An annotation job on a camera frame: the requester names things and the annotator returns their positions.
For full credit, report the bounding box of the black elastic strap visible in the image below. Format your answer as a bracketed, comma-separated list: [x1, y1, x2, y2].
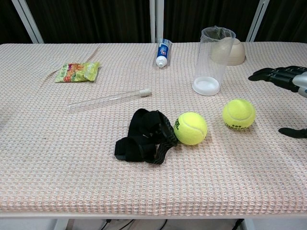
[114, 108, 178, 165]

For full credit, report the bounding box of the white upright frame post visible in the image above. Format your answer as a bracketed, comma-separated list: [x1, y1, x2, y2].
[149, 0, 165, 44]

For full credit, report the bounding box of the glass test tube with stopper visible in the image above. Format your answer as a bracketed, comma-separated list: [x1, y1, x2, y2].
[68, 88, 153, 111]

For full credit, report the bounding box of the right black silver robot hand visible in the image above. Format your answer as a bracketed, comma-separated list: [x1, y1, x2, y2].
[248, 66, 307, 139]

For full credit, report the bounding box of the black pleated curtain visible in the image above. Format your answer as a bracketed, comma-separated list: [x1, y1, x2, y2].
[0, 0, 307, 45]

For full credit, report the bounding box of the white slanted frame post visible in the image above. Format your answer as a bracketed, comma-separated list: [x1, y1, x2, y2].
[11, 0, 45, 44]
[246, 0, 268, 43]

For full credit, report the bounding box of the clear plastic cup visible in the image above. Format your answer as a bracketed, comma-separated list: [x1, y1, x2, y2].
[191, 26, 237, 97]

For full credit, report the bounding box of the green snack packet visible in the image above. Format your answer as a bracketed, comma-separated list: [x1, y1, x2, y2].
[55, 61, 101, 83]

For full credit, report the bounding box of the white table frame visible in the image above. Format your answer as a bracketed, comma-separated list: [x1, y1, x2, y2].
[0, 211, 307, 230]

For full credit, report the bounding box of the blue white toothpaste tube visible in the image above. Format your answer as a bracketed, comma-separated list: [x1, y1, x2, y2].
[155, 38, 173, 69]

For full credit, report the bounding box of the yellow tennis ball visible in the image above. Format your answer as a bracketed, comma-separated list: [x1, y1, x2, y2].
[222, 99, 256, 129]
[173, 112, 208, 146]

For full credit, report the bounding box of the beige upturned bowl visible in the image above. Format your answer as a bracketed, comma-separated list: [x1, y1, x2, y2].
[211, 37, 246, 66]

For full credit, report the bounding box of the pink checked tablecloth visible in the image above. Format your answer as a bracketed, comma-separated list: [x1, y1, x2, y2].
[0, 42, 307, 215]

